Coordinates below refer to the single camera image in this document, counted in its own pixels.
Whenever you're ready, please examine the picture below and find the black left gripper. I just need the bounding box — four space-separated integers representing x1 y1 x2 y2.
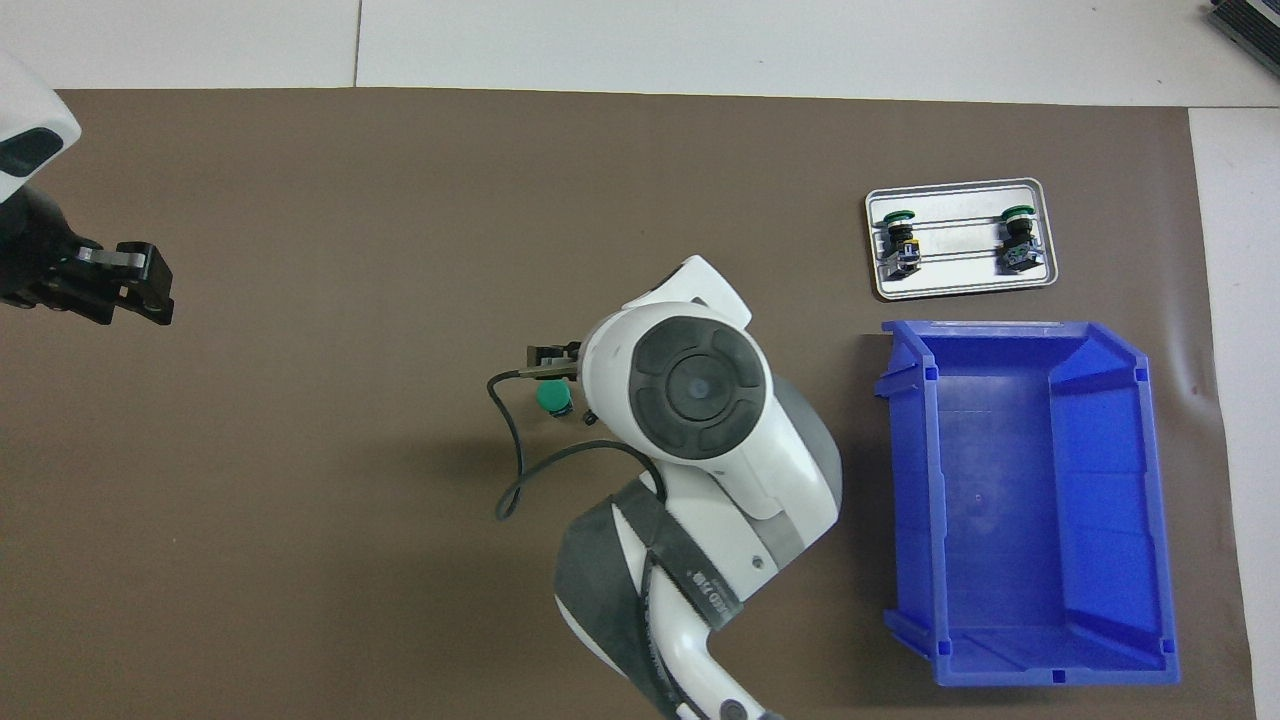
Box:
0 185 174 326

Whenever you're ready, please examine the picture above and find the brown table mat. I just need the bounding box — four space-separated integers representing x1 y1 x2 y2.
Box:
0 88 1256 720

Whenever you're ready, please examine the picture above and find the grey metal tray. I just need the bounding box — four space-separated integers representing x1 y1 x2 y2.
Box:
865 178 1059 301

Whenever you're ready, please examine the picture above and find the blue plastic storage bin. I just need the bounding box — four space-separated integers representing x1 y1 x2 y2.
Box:
875 320 1181 688

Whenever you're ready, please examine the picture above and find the dark grey device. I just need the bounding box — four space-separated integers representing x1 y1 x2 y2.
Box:
1205 0 1280 66

